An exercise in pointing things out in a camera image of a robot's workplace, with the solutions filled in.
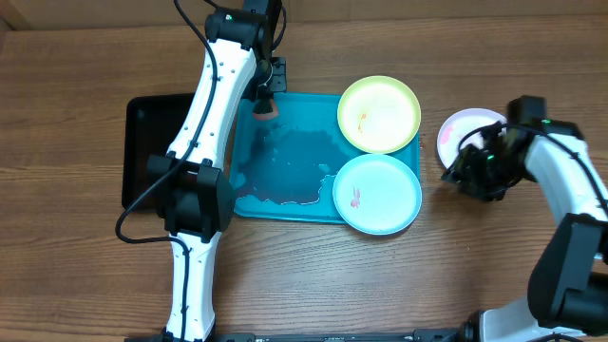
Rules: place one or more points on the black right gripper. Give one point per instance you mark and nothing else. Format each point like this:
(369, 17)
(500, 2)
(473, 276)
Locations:
(464, 172)

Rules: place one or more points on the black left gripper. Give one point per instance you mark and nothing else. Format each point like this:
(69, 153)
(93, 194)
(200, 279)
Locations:
(279, 84)

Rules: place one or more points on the orange green scrub sponge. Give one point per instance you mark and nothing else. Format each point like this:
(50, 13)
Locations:
(265, 110)

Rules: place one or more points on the white plate with red stain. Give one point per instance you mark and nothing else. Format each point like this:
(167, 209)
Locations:
(457, 126)

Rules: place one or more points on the light blue plate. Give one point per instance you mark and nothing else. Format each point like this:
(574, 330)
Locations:
(377, 194)

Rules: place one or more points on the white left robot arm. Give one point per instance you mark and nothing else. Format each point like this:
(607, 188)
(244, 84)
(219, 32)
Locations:
(191, 192)

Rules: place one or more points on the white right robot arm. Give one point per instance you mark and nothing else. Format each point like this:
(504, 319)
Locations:
(565, 299)

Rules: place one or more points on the teal plastic tray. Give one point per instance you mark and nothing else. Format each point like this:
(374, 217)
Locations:
(285, 168)

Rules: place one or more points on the black plastic tray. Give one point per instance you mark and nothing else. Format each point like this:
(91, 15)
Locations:
(151, 124)

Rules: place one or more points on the yellow plate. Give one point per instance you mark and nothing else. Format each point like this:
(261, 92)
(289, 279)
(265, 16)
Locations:
(379, 114)

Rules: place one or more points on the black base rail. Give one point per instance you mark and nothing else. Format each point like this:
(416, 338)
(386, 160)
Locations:
(420, 335)

